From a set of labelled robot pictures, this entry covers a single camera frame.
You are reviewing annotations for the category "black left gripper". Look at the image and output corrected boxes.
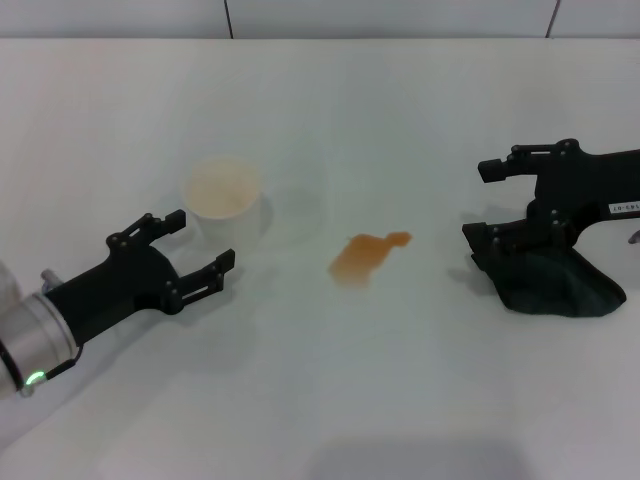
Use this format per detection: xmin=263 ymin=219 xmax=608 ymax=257
xmin=42 ymin=209 xmax=237 ymax=347

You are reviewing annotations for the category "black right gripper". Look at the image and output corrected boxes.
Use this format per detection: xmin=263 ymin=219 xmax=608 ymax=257
xmin=461 ymin=139 xmax=640 ymax=257

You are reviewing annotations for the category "white paper cup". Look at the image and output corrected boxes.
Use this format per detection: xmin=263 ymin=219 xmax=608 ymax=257
xmin=180 ymin=156 xmax=274 ymax=247

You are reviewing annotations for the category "dark blue-green rag with loop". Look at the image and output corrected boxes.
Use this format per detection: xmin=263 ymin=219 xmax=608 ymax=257
xmin=468 ymin=242 xmax=628 ymax=318

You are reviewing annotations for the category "brown water stain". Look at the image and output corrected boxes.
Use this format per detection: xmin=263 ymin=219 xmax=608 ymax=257
xmin=327 ymin=230 xmax=414 ymax=290

